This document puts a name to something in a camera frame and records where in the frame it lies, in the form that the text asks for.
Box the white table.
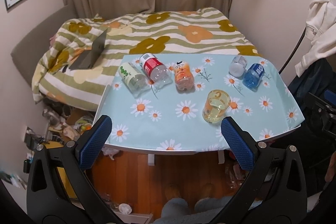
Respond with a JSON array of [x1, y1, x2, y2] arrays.
[[94, 84, 306, 167]]

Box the grey headboard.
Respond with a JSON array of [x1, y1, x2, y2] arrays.
[[10, 5, 77, 88]]

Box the yellow box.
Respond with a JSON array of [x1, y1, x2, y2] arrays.
[[51, 143, 78, 199]]

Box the blue plastic bottle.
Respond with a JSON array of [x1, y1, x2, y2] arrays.
[[242, 63, 265, 90]]

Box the daisy print tablecloth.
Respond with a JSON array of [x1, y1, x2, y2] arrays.
[[98, 53, 305, 152]]

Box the green label plastic bottle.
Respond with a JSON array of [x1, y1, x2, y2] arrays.
[[119, 62, 151, 98]]

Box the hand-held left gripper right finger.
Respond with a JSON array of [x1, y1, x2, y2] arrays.
[[210, 116, 308, 224]]

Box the white label plastic bottle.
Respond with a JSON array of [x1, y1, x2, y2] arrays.
[[228, 55, 248, 79]]

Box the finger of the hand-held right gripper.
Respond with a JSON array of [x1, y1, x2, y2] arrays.
[[307, 90, 336, 116]]

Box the person's legs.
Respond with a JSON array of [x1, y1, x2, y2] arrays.
[[154, 183, 238, 224]]

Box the red label plastic bottle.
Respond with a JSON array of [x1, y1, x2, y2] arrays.
[[139, 53, 171, 84]]

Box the white crumpled paper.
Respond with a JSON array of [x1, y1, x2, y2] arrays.
[[102, 147, 120, 161]]

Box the grey laptop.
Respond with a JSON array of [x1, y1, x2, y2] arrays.
[[69, 28, 109, 70]]

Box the yellow plastic bottle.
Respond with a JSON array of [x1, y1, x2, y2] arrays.
[[202, 89, 231, 125]]

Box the orange plastic bottle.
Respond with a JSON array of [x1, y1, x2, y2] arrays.
[[173, 61, 196, 92]]

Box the black pole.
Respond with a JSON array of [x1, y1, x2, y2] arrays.
[[278, 27, 307, 75]]

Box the white hoodie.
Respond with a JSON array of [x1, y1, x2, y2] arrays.
[[294, 0, 336, 77]]

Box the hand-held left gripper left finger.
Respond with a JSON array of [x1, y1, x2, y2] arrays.
[[26, 114, 124, 224]]

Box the dark blue jacket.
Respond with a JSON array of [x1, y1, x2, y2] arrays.
[[287, 58, 336, 119]]

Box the bed with flower blanket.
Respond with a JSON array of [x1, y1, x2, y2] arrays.
[[31, 7, 263, 111]]

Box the floor clutter pile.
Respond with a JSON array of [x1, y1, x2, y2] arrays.
[[23, 102, 95, 147]]

